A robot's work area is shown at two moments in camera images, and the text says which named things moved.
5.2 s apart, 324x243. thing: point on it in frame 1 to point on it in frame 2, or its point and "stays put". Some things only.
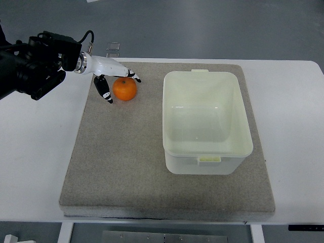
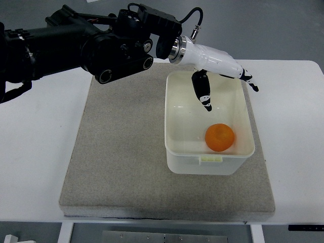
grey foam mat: x=117 y=169 stays put
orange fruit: x=124 y=89 to x=219 y=137
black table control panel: x=306 y=228 stays put
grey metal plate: x=109 y=236 stays put
